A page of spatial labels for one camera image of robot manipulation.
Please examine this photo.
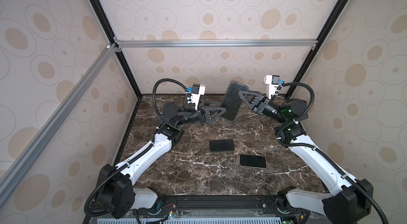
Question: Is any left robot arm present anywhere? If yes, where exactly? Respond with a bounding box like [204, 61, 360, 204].
[84, 102, 226, 219]

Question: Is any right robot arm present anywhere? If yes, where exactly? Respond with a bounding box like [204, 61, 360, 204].
[238, 87, 374, 224]

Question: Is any black phone middle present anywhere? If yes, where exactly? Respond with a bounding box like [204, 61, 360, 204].
[209, 139, 235, 152]

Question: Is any black phone near right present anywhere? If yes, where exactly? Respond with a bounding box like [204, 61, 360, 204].
[239, 154, 267, 169]

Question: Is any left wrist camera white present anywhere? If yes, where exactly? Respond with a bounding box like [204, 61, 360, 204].
[187, 84, 206, 111]

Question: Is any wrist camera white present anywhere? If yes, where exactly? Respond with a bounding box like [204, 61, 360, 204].
[264, 75, 284, 101]
[187, 84, 206, 111]

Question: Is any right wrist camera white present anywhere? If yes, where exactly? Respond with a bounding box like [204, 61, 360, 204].
[264, 75, 284, 101]

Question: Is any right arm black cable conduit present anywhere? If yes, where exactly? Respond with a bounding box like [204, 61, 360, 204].
[275, 81, 389, 224]

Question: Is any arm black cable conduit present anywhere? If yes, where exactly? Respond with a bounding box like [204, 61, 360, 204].
[275, 81, 389, 224]
[84, 78, 189, 217]

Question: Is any horizontal aluminium rail back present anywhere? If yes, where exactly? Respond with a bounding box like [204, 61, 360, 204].
[117, 39, 318, 49]

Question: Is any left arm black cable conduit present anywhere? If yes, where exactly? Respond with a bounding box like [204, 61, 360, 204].
[84, 78, 189, 217]

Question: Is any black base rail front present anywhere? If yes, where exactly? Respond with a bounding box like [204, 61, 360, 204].
[83, 194, 357, 224]

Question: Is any black frame post right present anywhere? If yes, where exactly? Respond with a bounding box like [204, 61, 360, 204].
[293, 0, 350, 83]

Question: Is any black frame post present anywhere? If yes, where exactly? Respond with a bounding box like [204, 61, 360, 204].
[89, 0, 143, 99]
[293, 0, 350, 83]

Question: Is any black frame post left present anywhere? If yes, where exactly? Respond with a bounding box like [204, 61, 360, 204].
[89, 0, 143, 99]

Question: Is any aluminium rail left wall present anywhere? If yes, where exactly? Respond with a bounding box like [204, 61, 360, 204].
[1, 43, 118, 208]

